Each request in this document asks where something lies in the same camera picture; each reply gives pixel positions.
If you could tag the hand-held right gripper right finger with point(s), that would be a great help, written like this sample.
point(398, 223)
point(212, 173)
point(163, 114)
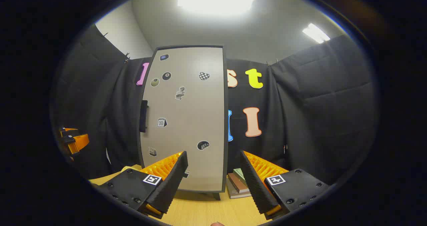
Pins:
point(255, 182)

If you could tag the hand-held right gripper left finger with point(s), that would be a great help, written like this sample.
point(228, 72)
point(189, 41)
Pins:
point(173, 182)

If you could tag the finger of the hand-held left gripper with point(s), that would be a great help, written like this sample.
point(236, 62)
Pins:
point(80, 142)
point(68, 131)

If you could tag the grey cabinet door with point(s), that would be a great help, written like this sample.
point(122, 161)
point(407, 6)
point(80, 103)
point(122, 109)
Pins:
point(190, 119)

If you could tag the brown book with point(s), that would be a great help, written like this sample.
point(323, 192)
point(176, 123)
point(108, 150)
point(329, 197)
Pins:
point(237, 184)

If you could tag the pale grey book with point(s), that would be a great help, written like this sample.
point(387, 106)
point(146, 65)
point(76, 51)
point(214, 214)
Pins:
point(235, 195)

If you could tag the black backdrop cloth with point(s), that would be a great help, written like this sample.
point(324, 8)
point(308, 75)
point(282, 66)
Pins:
point(317, 102)

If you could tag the small ceiling light panel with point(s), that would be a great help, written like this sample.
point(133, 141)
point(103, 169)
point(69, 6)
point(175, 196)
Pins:
point(316, 33)

